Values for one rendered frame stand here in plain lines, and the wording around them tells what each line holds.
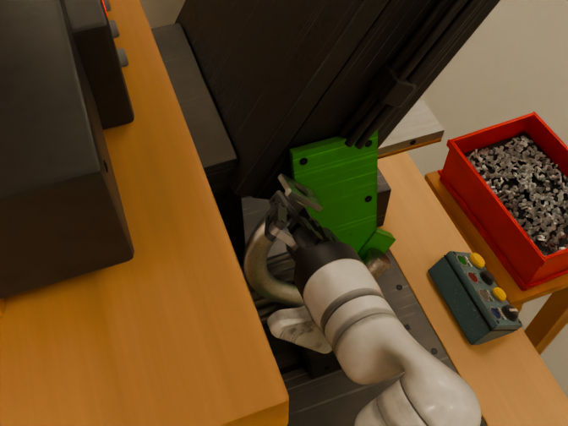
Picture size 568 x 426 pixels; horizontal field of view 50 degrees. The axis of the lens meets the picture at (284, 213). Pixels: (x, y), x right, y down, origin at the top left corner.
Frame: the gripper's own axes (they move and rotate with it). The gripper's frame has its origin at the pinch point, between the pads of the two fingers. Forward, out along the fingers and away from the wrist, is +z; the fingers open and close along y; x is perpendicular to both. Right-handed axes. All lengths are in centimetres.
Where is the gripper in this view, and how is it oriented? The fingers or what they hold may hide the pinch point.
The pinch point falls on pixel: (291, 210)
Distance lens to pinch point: 73.9
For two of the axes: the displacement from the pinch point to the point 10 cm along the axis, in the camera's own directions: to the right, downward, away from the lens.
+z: -3.3, -5.7, 7.5
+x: -6.2, 7.3, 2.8
